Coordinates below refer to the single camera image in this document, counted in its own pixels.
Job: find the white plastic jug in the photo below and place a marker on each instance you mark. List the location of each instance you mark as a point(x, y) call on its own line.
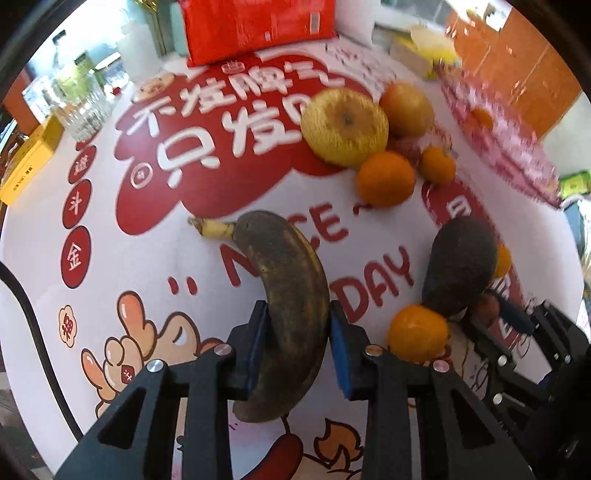
point(134, 50)

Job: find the green label bottle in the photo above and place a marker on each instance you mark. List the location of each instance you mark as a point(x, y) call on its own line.
point(76, 67)

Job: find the pink plastic fruit plate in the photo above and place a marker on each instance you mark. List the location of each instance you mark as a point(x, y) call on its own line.
point(512, 157)

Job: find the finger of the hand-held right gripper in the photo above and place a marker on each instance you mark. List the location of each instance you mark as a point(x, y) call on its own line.
point(558, 337)
point(503, 374)

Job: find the glass door with gold ornament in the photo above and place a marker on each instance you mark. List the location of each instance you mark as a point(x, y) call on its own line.
point(157, 23)

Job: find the orange wooden wardrobe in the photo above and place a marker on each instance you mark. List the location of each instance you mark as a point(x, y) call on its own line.
point(521, 50)

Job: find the red gift box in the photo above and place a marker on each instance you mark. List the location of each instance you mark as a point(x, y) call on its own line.
point(254, 27)

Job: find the small orange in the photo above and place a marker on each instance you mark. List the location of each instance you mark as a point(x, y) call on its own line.
point(437, 165)
point(502, 261)
point(482, 118)

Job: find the yellow apple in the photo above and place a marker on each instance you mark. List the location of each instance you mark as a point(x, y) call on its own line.
point(406, 108)

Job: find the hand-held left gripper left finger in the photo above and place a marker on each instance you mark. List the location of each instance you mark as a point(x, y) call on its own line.
point(258, 350)

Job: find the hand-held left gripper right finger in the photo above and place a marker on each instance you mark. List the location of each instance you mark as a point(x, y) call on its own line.
point(344, 360)

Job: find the large orange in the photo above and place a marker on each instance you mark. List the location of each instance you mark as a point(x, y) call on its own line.
point(385, 179)
point(418, 334)

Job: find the yellow cardboard box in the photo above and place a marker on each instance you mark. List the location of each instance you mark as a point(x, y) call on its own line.
point(27, 166)

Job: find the large yellow pear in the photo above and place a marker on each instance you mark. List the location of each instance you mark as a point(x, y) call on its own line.
point(344, 127)

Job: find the clear glass cup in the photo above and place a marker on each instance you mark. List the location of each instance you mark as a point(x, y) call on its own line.
point(85, 113)

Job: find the red lychee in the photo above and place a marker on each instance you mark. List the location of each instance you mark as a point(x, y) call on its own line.
point(487, 308)

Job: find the yellow tissue pack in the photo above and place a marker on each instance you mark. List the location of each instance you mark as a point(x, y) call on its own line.
point(425, 48)

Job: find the green packet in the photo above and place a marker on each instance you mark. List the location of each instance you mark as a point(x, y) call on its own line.
point(575, 184)

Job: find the dark green avocado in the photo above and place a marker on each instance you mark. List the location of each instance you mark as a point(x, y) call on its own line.
point(461, 263)

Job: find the overripe dark banana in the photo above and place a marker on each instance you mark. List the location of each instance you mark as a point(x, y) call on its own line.
point(286, 300)

